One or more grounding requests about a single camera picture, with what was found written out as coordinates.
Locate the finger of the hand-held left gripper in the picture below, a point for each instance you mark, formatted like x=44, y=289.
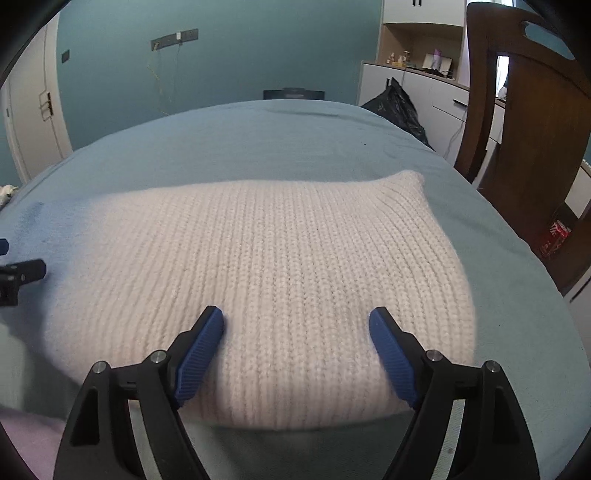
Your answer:
x=27, y=271
x=3, y=247

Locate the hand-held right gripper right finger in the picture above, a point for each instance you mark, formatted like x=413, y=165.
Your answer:
x=392, y=355

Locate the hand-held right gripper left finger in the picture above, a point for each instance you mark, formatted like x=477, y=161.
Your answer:
x=198, y=355

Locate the cream ribbed knit sweater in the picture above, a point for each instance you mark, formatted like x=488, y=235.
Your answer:
x=277, y=277

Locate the white puffer jacket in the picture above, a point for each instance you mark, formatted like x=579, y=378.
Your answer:
x=7, y=196

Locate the white door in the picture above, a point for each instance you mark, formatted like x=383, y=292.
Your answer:
x=32, y=138

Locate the pink cloth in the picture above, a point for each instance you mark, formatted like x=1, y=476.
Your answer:
x=27, y=447

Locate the red drink can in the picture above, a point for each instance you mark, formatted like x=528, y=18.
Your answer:
x=554, y=240

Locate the bed with blue sheet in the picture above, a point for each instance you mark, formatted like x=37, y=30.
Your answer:
x=231, y=138

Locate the black plastic bag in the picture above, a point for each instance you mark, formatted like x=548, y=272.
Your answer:
x=397, y=110

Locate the brown wooden chair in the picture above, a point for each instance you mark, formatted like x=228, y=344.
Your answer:
x=531, y=152

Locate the white cabinet with shelf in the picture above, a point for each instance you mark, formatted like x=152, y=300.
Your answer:
x=415, y=92

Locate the black cardboard box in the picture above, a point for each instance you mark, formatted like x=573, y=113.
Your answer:
x=295, y=94

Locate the grey wall socket panel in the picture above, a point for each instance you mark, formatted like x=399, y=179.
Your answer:
x=166, y=40

